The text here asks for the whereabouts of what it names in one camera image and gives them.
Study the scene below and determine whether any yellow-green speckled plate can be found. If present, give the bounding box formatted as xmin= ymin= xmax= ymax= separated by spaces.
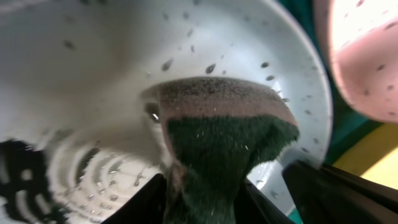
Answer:
xmin=333 ymin=123 xmax=397 ymax=189

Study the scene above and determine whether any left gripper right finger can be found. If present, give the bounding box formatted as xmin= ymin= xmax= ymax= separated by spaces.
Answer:
xmin=242 ymin=161 xmax=397 ymax=224

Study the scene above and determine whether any green scrub sponge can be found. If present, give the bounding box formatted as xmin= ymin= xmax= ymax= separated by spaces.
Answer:
xmin=156 ymin=77 xmax=299 ymax=223

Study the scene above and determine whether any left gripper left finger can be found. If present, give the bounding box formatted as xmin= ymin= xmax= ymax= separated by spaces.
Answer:
xmin=101 ymin=174 xmax=166 ymax=224

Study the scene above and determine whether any pink speckled plate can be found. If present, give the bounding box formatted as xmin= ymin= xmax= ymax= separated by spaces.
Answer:
xmin=312 ymin=0 xmax=397 ymax=123

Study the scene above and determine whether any light blue speckled plate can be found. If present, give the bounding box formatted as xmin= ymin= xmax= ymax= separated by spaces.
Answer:
xmin=1 ymin=0 xmax=333 ymax=223

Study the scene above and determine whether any teal plastic tray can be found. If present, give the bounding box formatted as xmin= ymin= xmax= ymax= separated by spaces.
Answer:
xmin=276 ymin=0 xmax=385 ymax=224

